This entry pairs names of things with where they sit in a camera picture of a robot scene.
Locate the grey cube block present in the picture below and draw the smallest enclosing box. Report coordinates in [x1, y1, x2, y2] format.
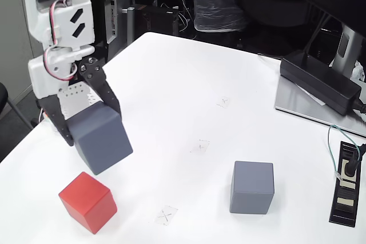
[229, 160, 275, 215]
[67, 103, 134, 175]

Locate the black office chair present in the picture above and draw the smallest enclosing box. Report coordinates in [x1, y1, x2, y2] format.
[0, 82, 35, 130]

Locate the black desktop computer tower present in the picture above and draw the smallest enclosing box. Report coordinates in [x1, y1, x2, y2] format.
[91, 0, 132, 65]

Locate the red cube block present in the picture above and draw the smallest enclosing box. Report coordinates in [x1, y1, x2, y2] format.
[58, 171, 118, 235]

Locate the black computer case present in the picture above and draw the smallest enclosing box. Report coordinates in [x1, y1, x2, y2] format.
[134, 3, 180, 37]

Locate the clear tape with pen mark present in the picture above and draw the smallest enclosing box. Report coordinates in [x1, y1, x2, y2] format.
[190, 139, 211, 153]

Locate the clear tape with Y mark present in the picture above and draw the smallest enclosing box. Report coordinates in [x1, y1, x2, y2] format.
[216, 96, 232, 110]

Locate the plastic-wrapped black bin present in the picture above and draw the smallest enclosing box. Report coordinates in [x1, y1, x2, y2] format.
[189, 0, 248, 33]

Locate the clear tape with X mark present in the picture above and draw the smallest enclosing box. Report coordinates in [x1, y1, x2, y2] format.
[154, 205, 178, 227]

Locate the silver monitor stand base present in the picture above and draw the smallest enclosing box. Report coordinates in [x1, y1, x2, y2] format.
[274, 75, 366, 138]

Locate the white paper sheet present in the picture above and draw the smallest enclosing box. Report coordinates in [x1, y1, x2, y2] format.
[297, 83, 327, 106]

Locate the black power adapter brick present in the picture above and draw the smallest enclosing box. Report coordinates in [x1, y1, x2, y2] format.
[279, 49, 363, 116]

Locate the silver monitor stand neck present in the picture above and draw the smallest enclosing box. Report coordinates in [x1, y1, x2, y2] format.
[331, 25, 365, 78]

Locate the crumpled white plastic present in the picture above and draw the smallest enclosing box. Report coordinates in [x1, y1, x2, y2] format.
[351, 60, 366, 82]

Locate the black power plug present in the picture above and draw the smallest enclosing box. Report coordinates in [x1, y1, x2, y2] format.
[343, 143, 366, 178]

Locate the black power strip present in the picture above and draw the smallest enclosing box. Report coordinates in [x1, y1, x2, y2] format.
[328, 141, 363, 227]

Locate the silver metal post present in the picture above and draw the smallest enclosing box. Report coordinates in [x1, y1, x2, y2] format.
[122, 6, 135, 48]

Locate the green wire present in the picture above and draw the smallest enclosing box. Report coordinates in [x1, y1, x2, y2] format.
[327, 123, 361, 182]

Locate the black adapter cable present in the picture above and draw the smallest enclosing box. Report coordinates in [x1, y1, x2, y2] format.
[353, 98, 366, 119]

